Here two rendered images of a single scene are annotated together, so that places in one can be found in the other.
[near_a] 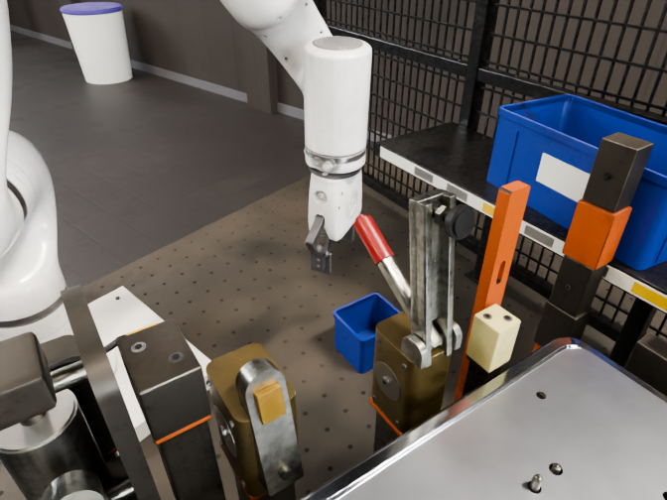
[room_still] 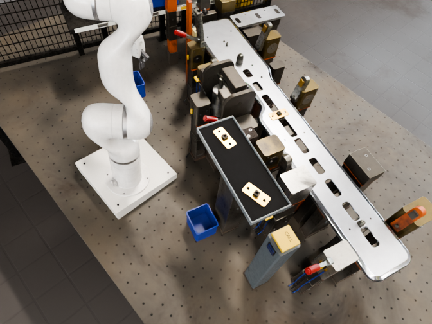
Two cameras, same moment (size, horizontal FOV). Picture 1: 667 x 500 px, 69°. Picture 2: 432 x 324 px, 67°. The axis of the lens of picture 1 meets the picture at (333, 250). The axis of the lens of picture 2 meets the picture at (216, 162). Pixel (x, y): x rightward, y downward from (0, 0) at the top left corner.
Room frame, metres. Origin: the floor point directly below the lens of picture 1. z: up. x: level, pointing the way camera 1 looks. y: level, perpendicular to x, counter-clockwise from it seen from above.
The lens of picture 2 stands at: (0.21, 1.15, 2.02)
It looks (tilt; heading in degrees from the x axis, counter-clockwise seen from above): 57 degrees down; 270
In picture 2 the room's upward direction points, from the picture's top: 9 degrees clockwise
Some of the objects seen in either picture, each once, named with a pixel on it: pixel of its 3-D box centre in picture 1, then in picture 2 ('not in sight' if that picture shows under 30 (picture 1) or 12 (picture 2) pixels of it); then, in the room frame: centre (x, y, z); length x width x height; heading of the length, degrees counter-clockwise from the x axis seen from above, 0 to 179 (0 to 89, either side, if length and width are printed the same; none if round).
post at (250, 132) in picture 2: not in sight; (241, 162); (0.10, 0.41, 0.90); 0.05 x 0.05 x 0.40; 34
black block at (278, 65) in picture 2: not in sight; (272, 86); (-0.03, -0.12, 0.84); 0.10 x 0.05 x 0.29; 34
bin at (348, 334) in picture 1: (368, 332); (133, 85); (0.69, -0.07, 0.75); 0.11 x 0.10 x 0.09; 124
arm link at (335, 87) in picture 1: (335, 94); not in sight; (0.63, 0.00, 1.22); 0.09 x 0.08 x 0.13; 10
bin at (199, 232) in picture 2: not in sight; (201, 222); (0.23, 0.63, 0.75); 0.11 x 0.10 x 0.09; 124
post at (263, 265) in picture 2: not in sight; (267, 261); (-0.02, 0.81, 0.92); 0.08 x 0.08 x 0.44; 34
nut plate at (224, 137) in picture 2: not in sight; (224, 137); (0.19, 0.49, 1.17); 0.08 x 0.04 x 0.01; 133
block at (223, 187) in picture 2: not in sight; (231, 198); (0.13, 0.59, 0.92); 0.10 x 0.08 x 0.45; 124
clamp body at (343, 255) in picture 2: not in sight; (317, 272); (-0.20, 0.80, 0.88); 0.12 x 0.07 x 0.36; 34
